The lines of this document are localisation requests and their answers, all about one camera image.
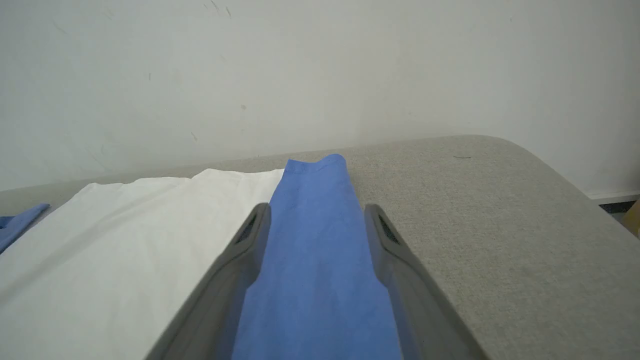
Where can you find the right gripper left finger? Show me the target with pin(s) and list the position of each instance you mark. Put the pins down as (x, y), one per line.
(220, 300)

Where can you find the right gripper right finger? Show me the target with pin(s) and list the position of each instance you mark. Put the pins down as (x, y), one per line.
(415, 300)

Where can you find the blue and white shirt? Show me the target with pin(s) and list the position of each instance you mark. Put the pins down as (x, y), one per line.
(310, 260)

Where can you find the white baseboard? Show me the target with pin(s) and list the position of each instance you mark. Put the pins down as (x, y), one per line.
(615, 195)

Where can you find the tan wooden object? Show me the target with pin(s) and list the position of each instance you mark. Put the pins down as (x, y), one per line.
(632, 220)

